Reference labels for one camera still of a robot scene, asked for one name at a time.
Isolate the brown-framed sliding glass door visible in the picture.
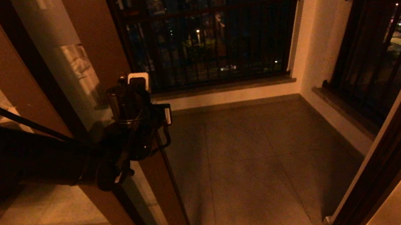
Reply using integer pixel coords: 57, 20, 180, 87
0, 0, 196, 225

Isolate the brown-framed fixed glass panel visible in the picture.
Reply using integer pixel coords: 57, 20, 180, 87
0, 0, 166, 225

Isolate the short stone window sill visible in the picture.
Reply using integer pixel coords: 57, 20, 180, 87
151, 73, 298, 104

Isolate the dark brown door jamb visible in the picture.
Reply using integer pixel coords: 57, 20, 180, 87
298, 26, 401, 225

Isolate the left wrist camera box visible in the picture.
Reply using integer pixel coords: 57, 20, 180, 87
162, 103, 174, 127

